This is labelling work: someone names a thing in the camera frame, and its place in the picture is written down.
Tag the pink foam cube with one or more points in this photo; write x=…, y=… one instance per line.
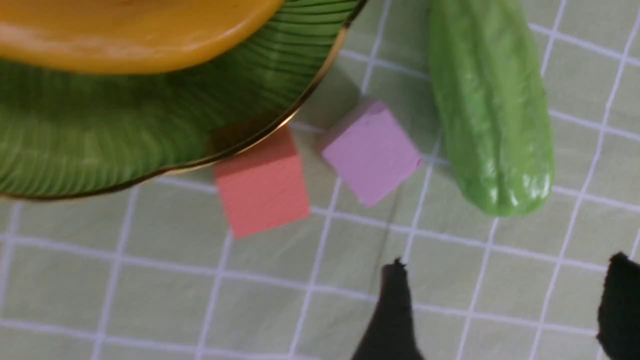
x=370, y=151

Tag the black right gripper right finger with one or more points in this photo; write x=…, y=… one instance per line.
x=619, y=309

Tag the yellow toy banana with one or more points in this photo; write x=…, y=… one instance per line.
x=126, y=37

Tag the salmon red foam cube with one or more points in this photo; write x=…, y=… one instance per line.
x=263, y=188

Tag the green toy bitter gourd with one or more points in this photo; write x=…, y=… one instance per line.
x=491, y=100

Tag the green checked tablecloth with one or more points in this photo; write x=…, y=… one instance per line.
x=152, y=273

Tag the green leaf-shaped glass plate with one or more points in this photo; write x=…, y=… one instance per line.
x=69, y=135

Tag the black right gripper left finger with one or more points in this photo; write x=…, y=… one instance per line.
x=390, y=334

